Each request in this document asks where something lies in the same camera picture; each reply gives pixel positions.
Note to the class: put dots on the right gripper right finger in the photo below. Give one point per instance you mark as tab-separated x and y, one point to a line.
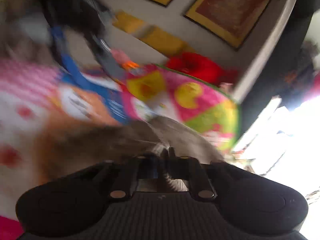
189	169

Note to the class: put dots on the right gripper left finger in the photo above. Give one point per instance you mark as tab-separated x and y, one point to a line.
138	174

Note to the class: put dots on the brown knit sweater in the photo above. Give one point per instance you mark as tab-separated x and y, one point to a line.
67	146

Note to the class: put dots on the yellow cushion near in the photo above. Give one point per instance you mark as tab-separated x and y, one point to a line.
127	23

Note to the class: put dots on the yellow cushion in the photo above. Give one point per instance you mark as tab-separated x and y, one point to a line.
127	23
163	42

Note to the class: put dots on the pink cloth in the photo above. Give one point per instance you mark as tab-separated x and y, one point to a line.
119	56

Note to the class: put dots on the orange toy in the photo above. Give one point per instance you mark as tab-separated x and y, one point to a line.
129	65

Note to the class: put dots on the colourful cartoon blanket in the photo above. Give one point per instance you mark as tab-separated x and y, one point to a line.
36	98

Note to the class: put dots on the red cushion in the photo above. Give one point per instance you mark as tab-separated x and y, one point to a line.
202	68

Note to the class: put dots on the yellow cushion far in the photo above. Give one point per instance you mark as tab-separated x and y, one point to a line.
163	42

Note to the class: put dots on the beige sofa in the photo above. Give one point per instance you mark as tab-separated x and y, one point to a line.
249	59

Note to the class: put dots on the framed picture right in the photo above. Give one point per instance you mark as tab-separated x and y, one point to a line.
230	20

